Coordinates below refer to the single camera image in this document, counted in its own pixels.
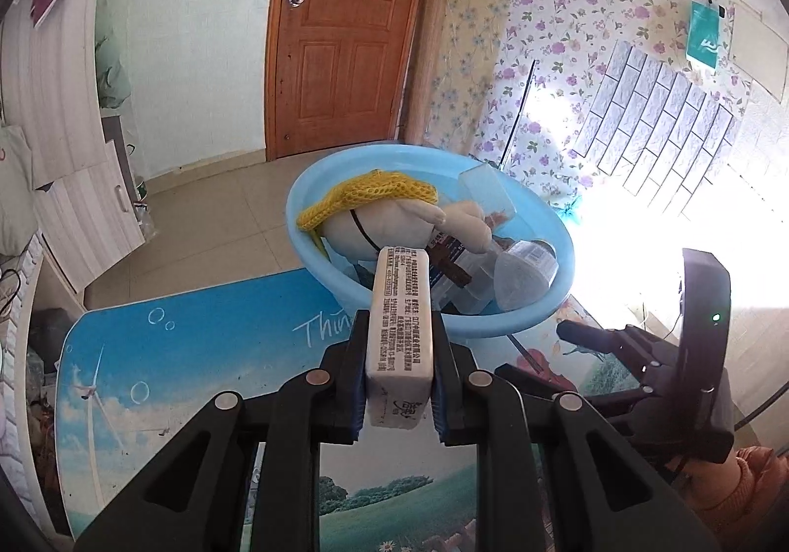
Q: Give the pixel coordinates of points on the tan rolled mat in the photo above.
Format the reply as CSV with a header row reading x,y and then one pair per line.
x,y
431,34

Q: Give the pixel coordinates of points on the white brick patterned counter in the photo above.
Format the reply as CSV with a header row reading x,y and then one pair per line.
x,y
24,404

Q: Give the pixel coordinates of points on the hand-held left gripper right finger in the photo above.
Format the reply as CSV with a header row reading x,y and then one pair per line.
x,y
439,382

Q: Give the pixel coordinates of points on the clear plastic bottle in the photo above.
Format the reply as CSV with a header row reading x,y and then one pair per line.
x,y
524,275

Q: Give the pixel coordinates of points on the light blue plastic basin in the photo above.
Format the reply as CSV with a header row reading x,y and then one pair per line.
x,y
333,281

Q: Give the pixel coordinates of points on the green wall card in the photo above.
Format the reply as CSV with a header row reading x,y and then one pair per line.
x,y
707,34

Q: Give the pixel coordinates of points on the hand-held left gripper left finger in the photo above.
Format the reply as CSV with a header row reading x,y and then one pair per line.
x,y
355,382

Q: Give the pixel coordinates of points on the white brick wall sticker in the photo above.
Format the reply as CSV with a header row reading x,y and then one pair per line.
x,y
659,114

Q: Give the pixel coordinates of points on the thin black rod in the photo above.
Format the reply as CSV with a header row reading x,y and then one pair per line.
x,y
521,102

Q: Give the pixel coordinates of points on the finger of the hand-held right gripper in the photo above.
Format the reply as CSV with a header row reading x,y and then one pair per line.
x,y
536,379
601,339

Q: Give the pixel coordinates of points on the clear plastic box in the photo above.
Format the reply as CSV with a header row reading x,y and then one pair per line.
x,y
487,188

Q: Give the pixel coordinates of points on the scenery printed desktop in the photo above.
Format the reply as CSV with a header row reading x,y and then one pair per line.
x,y
185,355

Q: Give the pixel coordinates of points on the pale green tote bag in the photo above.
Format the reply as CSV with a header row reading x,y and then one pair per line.
x,y
13,194

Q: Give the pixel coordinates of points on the white panelled cabinet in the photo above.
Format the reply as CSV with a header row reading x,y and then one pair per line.
x,y
61,127

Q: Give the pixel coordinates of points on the person's orange clothing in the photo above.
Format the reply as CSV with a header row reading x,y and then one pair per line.
x,y
733,490

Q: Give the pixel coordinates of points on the white soap bar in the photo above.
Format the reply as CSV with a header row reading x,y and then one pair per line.
x,y
397,342

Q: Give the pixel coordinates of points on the clear floss pick box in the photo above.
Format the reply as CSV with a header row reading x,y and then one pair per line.
x,y
450,256

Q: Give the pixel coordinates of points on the cream plush toy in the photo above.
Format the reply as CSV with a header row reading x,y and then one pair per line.
x,y
394,225

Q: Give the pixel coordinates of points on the brown wooden door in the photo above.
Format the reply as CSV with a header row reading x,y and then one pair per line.
x,y
345,47

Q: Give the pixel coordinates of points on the pale green hanging cloth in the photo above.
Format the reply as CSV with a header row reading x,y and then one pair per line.
x,y
114,71

